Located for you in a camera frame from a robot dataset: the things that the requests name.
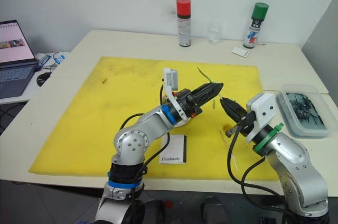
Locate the thin green candle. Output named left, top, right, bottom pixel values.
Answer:
left=196, top=66, right=214, bottom=84

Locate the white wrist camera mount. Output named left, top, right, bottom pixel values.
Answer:
left=245, top=92, right=277, bottom=143
left=161, top=67, right=196, bottom=127

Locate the small white matchbox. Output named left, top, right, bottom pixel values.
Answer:
left=231, top=46, right=250, bottom=58

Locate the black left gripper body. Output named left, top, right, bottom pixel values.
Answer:
left=175, top=89, right=203, bottom=120

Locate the clear plastic container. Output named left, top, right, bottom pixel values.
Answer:
left=275, top=83, right=332, bottom=138

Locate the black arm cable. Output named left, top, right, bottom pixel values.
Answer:
left=227, top=125, right=299, bottom=224
left=119, top=84, right=172, bottom=209

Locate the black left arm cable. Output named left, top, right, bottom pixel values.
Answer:
left=119, top=84, right=172, bottom=209

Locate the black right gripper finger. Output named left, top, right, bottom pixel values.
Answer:
left=220, top=97, right=248, bottom=118
left=220, top=99, right=242, bottom=125

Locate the clear glass beaker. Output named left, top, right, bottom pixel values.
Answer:
left=206, top=20, right=222, bottom=45

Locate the white power adapter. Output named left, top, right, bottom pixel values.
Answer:
left=35, top=52, right=51, bottom=67

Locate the red cap spray can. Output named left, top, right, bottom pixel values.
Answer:
left=176, top=0, right=192, bottom=48

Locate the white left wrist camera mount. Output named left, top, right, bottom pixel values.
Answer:
left=161, top=67, right=196, bottom=127

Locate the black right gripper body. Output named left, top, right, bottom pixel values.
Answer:
left=226, top=111, right=257, bottom=139

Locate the green cap spray can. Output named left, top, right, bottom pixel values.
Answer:
left=242, top=2, right=270, bottom=49

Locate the white handmade matchbox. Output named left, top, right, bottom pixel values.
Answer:
left=158, top=134, right=189, bottom=165

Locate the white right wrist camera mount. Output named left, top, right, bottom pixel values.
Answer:
left=245, top=92, right=277, bottom=143

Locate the black computer mouse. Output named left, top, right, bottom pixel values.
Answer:
left=36, top=71, right=52, bottom=88

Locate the blue white packet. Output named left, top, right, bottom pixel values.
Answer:
left=51, top=51, right=70, bottom=67

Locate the open laptop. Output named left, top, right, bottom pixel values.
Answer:
left=0, top=20, right=41, bottom=99

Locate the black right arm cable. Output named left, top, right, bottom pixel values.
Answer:
left=227, top=125, right=299, bottom=224

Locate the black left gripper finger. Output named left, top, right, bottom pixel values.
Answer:
left=192, top=82, right=224, bottom=99
left=196, top=86, right=224, bottom=108

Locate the thin white candle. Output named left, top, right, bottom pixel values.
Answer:
left=219, top=128, right=239, bottom=172

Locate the yellow foam mat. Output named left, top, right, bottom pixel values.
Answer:
left=29, top=56, right=278, bottom=182

